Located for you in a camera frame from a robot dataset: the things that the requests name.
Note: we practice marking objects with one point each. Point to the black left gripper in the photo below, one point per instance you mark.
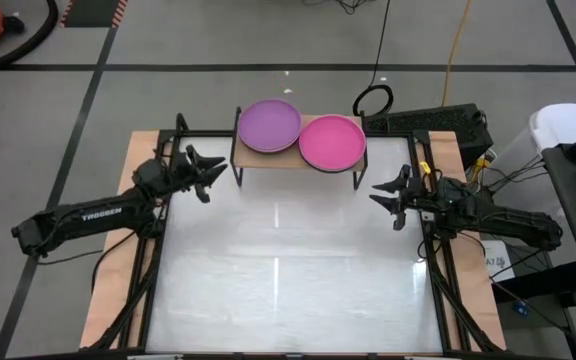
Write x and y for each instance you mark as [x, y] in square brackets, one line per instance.
[182, 172]

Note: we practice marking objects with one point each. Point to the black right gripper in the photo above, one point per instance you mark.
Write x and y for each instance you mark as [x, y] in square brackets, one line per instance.
[418, 197]

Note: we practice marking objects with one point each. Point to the purple plate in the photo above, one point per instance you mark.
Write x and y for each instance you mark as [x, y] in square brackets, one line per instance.
[269, 125]

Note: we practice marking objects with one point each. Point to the magenta plate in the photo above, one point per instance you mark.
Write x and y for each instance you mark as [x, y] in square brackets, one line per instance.
[332, 142]

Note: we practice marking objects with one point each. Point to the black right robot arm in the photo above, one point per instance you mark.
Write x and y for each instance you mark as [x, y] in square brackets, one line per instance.
[508, 220]

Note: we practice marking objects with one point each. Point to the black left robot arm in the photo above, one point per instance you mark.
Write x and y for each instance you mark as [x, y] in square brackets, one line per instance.
[93, 215]

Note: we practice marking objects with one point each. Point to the wooden shelf with black legs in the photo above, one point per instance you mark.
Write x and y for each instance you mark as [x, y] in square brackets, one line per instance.
[263, 159]

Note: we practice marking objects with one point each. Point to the yellow tag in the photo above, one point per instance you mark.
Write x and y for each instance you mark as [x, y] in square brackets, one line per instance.
[425, 167]

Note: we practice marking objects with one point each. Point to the white paper label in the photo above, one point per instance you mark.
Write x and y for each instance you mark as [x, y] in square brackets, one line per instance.
[500, 262]

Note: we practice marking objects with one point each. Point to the small blue object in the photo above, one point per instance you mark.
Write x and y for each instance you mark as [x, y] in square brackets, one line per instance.
[521, 309]

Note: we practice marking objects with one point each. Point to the white chair back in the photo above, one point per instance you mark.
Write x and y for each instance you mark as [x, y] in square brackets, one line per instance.
[563, 122]

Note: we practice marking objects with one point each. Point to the dark mat with striped edges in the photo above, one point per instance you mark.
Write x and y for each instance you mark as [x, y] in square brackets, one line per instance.
[90, 12]

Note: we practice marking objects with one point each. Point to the black metal table frame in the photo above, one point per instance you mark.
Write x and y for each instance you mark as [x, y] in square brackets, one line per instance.
[193, 133]

